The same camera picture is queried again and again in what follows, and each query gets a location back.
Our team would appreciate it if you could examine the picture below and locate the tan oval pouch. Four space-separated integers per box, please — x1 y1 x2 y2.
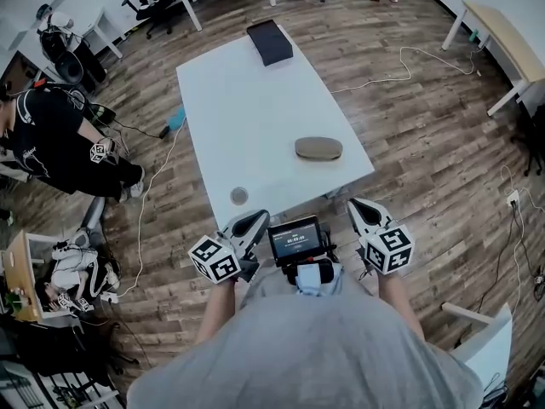
294 136 345 163

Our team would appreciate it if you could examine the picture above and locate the person's left forearm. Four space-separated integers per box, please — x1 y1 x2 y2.
195 279 238 349

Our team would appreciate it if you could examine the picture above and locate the person's right forearm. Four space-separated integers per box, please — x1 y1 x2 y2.
376 270 425 341

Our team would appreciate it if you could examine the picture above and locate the person's grey t-shirt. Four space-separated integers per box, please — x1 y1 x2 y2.
125 266 485 409

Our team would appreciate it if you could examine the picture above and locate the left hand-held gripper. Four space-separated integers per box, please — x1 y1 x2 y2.
187 209 271 285

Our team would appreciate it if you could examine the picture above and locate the blue cloth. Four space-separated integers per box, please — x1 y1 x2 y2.
165 107 187 134

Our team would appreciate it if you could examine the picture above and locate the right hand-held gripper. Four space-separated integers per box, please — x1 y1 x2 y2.
347 198 416 277

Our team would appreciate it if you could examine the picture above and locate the white blue chest mount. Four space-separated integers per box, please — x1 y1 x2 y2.
282 257 346 298

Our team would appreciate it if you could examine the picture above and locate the black chest-mounted screen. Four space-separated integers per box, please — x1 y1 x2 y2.
267 214 322 268

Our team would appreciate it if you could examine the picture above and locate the white table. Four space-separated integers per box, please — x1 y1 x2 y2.
175 20 376 232

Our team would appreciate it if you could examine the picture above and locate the white desk with round sticker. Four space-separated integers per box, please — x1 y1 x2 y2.
441 302 514 394

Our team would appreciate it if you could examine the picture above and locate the light wooden desk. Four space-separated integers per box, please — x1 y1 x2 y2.
440 0 545 118
0 228 46 324

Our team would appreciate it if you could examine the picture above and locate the long white floor cable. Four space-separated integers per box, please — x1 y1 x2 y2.
114 114 189 300

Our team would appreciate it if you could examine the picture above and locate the black floor cable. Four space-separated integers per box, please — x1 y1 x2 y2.
476 202 538 315

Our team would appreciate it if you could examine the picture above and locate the black box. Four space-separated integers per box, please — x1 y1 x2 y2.
246 20 295 68

